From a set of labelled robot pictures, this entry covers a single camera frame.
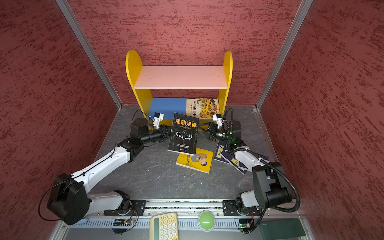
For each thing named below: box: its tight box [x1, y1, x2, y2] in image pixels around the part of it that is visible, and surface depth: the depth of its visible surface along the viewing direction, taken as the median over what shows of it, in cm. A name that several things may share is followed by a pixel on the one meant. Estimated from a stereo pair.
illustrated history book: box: [186, 98, 220, 119], surface depth 102 cm
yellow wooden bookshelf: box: [125, 50, 233, 126], surface depth 83 cm
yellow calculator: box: [149, 212, 179, 240], surface depth 68 cm
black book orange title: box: [167, 112, 200, 156], surface depth 77 cm
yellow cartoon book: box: [176, 147, 214, 174], surface depth 91 cm
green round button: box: [197, 210, 216, 232], surface depth 71 cm
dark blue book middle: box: [213, 140, 230, 164], surface depth 94 cm
